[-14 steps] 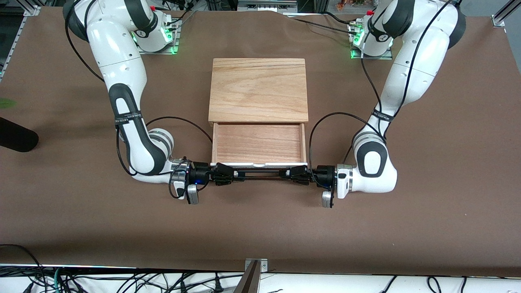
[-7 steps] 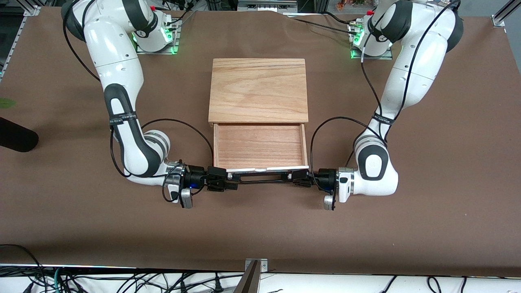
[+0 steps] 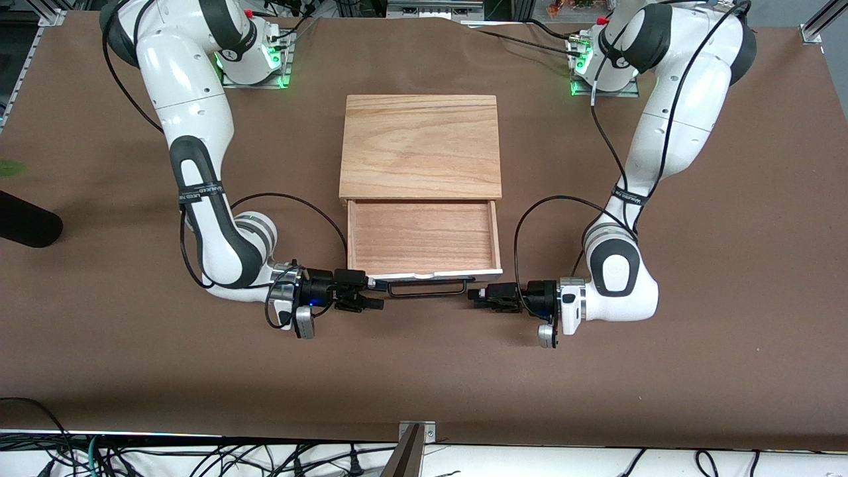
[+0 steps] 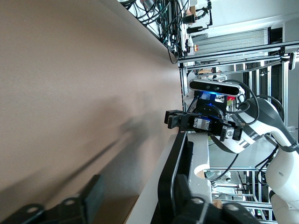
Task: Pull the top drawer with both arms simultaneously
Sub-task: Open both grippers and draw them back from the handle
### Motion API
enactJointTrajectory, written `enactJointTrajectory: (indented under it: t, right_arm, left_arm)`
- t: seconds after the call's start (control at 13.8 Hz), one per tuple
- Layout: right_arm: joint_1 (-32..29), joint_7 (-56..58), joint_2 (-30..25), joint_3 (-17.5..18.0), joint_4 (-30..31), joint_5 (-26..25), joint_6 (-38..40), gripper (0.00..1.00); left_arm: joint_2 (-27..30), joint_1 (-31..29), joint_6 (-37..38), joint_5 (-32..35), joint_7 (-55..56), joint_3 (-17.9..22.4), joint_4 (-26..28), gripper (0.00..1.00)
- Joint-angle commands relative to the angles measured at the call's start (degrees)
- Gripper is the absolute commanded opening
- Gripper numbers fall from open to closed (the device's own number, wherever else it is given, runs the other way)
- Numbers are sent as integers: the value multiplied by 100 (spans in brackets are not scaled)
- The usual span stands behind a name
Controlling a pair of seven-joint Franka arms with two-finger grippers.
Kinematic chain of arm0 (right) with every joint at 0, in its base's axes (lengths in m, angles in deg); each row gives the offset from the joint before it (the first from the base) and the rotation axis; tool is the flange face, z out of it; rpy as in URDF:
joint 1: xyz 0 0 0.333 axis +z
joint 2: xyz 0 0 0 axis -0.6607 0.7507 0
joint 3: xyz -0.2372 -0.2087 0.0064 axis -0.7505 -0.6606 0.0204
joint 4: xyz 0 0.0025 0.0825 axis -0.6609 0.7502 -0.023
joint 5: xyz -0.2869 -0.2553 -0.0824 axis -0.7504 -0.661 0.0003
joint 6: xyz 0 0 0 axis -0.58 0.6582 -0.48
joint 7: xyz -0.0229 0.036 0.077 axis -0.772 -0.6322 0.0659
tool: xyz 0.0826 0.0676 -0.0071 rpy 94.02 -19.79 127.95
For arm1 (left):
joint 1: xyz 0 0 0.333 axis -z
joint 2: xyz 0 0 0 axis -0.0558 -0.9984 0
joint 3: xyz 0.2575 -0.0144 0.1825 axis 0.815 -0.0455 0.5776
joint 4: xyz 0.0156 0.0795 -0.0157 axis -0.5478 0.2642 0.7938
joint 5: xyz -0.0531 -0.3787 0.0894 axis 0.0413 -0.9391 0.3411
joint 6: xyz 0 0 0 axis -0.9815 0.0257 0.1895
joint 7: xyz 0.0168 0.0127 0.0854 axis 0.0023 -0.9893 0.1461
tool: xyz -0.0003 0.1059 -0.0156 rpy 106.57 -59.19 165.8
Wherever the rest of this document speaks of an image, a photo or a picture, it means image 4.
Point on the aluminium profile frame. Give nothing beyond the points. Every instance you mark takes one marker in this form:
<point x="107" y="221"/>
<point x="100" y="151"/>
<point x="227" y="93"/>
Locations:
<point x="233" y="56"/>

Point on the light wooden drawer cabinet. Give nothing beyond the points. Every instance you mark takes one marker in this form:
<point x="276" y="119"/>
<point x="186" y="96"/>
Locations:
<point x="116" y="210"/>

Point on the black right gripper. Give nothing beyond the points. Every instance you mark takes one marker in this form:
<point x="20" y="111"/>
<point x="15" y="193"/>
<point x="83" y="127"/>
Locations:
<point x="210" y="116"/>

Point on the camera on frame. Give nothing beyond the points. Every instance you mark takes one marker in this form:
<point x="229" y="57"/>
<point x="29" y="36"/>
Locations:
<point x="292" y="60"/>

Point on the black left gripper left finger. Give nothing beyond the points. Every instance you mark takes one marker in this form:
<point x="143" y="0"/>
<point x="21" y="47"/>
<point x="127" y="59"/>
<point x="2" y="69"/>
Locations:
<point x="93" y="191"/>

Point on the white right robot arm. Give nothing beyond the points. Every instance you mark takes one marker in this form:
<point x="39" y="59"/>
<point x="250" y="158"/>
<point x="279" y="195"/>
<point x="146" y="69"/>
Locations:
<point x="285" y="163"/>

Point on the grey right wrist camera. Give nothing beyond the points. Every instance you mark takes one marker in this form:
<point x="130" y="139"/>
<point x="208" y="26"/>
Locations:
<point x="210" y="86"/>

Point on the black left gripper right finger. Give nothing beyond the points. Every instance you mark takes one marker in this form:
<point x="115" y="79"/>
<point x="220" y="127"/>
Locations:
<point x="201" y="212"/>

